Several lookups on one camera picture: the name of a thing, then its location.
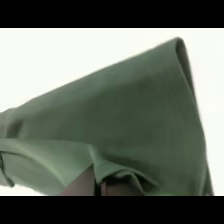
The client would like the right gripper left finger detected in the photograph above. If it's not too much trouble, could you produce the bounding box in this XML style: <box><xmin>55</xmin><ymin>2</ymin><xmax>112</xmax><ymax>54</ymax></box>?
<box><xmin>61</xmin><ymin>165</ymin><xmax>99</xmax><ymax>197</ymax></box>

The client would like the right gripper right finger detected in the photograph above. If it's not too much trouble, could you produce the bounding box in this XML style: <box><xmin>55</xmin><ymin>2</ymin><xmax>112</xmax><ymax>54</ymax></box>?
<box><xmin>100</xmin><ymin>177</ymin><xmax>146</xmax><ymax>197</ymax></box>

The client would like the dark green T-shirt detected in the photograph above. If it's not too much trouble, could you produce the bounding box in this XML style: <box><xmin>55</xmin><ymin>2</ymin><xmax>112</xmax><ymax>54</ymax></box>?
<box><xmin>0</xmin><ymin>36</ymin><xmax>215</xmax><ymax>197</ymax></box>

